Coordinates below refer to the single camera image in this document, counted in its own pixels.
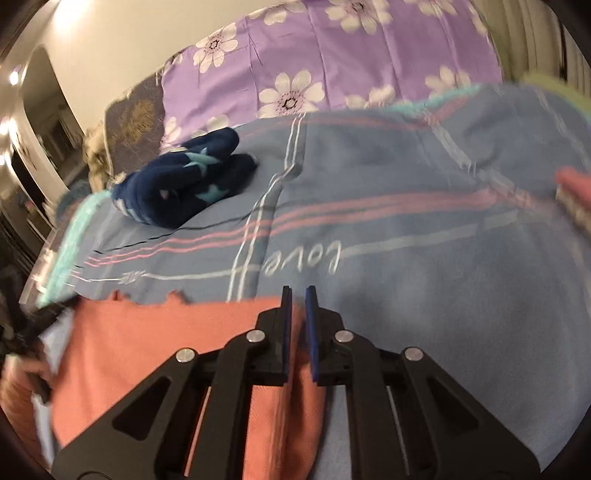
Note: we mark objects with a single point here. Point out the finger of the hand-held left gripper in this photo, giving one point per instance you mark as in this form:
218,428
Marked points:
55,311

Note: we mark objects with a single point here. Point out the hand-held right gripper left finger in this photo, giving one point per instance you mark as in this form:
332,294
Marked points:
286,323

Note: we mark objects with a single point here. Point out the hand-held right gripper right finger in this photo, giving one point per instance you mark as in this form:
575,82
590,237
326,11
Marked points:
311,332

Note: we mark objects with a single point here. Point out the salmon pink sweater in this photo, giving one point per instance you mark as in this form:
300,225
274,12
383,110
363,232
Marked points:
138,350

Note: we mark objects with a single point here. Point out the teal blanket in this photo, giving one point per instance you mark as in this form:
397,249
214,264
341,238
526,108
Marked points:
74,230

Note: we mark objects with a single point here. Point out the blue plaid bedsheet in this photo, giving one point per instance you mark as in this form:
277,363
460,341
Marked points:
415,277

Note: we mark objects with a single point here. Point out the navy star print fleece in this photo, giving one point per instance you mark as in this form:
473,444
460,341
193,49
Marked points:
152,194

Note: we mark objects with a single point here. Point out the beige knit garment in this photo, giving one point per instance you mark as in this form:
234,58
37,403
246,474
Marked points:
97,157

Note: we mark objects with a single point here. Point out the arched mirror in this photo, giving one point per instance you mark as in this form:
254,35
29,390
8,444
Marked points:
41,120

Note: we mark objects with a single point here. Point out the dark deer print cushion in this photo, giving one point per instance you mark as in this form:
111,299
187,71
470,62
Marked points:
134,124

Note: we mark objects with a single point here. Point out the purple floral pillow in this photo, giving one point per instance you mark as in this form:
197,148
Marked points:
369,60

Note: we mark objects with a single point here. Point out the pink folded garment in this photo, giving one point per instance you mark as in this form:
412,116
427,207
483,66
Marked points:
577,182

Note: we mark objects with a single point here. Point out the white pleated curtain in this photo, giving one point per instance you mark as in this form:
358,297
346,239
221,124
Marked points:
540,32

